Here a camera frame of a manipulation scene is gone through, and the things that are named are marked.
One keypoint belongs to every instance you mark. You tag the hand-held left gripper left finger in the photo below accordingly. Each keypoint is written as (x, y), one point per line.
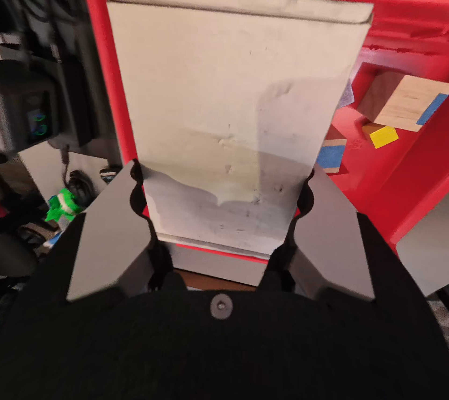
(112, 249)

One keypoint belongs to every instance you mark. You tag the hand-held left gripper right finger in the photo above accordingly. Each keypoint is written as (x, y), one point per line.
(333, 249)

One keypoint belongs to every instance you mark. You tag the red plastic bin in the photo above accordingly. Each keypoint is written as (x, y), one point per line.
(403, 179)

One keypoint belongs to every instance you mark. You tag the yellow wooden cube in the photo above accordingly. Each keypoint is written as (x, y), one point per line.
(384, 136)

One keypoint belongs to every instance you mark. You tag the white cardboard box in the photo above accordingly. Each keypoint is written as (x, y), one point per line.
(228, 91)

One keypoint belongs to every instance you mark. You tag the green and white toy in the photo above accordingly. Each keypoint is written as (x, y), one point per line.
(61, 209)

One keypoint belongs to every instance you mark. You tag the wooden block with blue face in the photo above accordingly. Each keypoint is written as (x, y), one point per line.
(400, 102)
(331, 154)

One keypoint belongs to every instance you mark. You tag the black device with green lights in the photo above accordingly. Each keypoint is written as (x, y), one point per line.
(21, 109)

